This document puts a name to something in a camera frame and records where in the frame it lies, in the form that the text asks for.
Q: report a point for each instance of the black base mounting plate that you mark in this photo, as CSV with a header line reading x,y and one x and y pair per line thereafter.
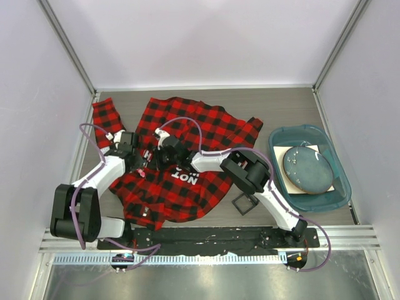
x,y
211,241

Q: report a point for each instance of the pink white flower brooch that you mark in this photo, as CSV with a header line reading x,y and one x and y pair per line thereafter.
x,y
141,173

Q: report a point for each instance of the teal plastic bin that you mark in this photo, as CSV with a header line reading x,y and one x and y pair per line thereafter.
x,y
309,172

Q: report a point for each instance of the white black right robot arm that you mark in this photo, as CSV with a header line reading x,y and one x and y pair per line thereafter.
x,y
246,168

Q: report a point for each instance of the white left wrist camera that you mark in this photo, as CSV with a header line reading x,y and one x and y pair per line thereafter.
x,y
116,137

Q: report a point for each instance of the small black square frame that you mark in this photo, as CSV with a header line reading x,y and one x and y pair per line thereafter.
x,y
245,203

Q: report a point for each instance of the blue round ceramic plate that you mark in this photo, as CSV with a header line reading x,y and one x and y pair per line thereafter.
x,y
307,170

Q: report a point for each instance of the aluminium front rail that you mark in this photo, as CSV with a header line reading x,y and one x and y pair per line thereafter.
x,y
330,237

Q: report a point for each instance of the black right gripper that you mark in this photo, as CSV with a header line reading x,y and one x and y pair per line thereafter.
x,y
157,163

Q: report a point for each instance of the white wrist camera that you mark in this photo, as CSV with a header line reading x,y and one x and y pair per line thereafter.
x,y
160,135
116,137

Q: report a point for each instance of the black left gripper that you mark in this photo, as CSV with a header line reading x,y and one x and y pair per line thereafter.
x,y
139,163

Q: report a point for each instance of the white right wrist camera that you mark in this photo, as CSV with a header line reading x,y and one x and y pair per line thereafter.
x,y
160,135

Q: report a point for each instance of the red black plaid shirt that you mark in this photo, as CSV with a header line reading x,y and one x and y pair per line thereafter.
x,y
174,194

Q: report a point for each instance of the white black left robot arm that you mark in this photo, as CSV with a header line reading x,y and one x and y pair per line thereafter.
x,y
76,212

